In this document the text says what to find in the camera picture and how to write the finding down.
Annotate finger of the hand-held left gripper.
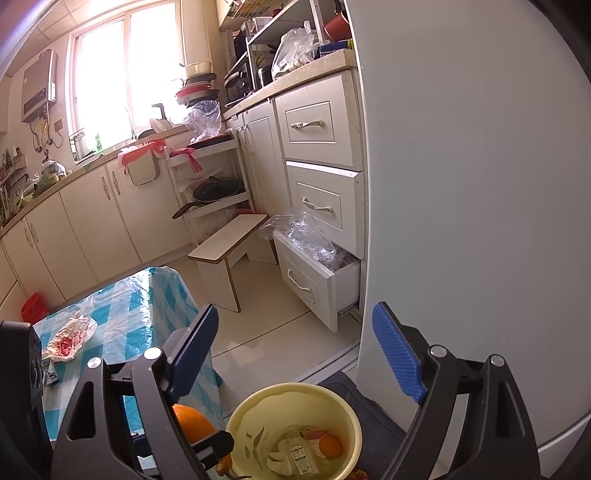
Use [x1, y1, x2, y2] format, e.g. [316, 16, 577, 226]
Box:
[194, 430, 235, 462]

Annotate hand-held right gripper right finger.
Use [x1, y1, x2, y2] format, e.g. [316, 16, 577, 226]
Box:
[372, 302, 541, 480]

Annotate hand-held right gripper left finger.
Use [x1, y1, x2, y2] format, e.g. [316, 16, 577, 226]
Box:
[51, 304, 220, 480]

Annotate orange peel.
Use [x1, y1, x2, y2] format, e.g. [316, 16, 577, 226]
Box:
[172, 403, 218, 444]
[320, 434, 343, 459]

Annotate yellow plastic basin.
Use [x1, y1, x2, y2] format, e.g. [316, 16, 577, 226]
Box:
[226, 383, 363, 480]

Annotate red trash bin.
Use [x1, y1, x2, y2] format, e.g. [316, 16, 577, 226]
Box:
[21, 293, 50, 325]

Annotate white red-printed plastic bag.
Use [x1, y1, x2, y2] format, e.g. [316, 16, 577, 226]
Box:
[41, 310, 99, 363]

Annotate blue checked tablecloth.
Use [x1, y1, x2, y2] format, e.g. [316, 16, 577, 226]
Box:
[31, 266, 227, 444]

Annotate white cabinet drawer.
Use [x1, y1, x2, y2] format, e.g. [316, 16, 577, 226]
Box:
[273, 231, 363, 333]
[274, 74, 363, 171]
[285, 159, 365, 259]

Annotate white wooden stool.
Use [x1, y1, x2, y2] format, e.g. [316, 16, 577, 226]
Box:
[188, 213, 279, 313]

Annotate clear plastic bags bundle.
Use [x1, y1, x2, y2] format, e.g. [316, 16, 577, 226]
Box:
[263, 208, 338, 266]

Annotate white base cabinets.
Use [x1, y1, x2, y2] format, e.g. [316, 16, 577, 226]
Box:
[0, 99, 287, 319]

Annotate white trolley rack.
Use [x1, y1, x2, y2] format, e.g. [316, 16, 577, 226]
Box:
[166, 137, 254, 245]

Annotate black frying pan with lid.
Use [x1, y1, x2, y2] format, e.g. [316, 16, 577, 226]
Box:
[172, 176, 245, 220]

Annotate white refrigerator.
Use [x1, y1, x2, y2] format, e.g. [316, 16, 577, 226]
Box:
[339, 0, 591, 480]

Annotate red hanging cloth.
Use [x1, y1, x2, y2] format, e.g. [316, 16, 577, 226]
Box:
[172, 147, 204, 174]

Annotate plastic bag of vegetables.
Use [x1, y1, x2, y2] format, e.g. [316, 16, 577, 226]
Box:
[34, 159, 68, 192]

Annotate hanging bin with red bag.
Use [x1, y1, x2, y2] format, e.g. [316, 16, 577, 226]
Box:
[120, 138, 167, 186]

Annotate dark tray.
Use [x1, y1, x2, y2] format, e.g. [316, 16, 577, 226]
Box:
[187, 131, 234, 149]

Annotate clear crumpled plastic bag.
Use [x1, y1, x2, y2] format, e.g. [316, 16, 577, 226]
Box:
[187, 99, 222, 141]

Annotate stack of pots and bowls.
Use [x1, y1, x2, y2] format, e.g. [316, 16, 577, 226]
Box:
[174, 60, 218, 108]

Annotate black toaster oven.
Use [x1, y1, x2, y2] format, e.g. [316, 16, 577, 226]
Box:
[224, 58, 256, 107]

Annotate bright kitchen window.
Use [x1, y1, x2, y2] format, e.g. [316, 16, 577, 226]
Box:
[69, 0, 185, 160]

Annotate blue cardboard box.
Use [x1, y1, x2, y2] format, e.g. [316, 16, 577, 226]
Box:
[318, 41, 354, 58]

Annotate white vertical pipe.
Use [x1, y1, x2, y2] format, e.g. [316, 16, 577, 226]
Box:
[180, 0, 215, 65]

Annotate white counter shelf rack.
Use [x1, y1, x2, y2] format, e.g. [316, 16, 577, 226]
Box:
[245, 0, 352, 88]

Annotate red pot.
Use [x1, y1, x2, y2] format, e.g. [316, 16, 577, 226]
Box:
[323, 0, 352, 42]

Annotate wall utensil rail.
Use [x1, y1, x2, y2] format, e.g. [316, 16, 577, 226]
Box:
[0, 145, 26, 227]

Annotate wire sink rack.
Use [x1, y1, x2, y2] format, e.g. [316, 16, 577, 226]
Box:
[69, 130, 88, 162]

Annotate water heater hoses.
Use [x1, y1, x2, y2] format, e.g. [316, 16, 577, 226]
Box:
[28, 117, 54, 153]

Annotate wall water heater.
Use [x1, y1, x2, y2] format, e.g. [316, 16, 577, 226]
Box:
[21, 50, 58, 123]

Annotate wire basket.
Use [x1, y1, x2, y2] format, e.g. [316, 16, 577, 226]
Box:
[228, 0, 278, 19]

